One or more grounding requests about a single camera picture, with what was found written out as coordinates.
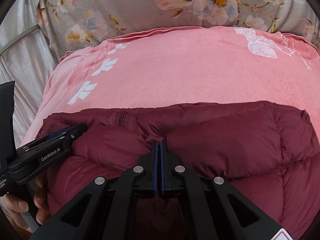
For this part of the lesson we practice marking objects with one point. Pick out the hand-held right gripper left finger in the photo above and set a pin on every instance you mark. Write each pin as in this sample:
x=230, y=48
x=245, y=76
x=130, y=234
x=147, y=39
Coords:
x=155, y=172

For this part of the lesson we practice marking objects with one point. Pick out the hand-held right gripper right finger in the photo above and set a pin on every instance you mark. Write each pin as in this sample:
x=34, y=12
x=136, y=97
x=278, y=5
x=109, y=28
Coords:
x=163, y=172

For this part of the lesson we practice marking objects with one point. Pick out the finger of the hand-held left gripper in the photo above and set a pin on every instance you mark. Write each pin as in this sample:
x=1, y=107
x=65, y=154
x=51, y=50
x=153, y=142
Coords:
x=58, y=133
x=77, y=130

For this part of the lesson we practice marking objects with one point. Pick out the maroon puffer jacket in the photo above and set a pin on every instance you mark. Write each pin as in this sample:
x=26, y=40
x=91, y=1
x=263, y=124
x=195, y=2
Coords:
x=225, y=142

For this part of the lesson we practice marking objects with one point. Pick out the person's left hand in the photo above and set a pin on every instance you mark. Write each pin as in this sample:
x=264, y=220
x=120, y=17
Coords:
x=41, y=200

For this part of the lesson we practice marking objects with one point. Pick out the silver satin curtain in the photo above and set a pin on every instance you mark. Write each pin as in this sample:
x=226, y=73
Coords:
x=25, y=60

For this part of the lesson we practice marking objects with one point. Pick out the pink printed blanket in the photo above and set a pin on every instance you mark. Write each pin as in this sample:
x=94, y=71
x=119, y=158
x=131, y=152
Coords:
x=175, y=75

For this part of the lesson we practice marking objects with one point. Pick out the grey floral blanket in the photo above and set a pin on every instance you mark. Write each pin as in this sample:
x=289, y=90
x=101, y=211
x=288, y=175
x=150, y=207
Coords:
x=125, y=10

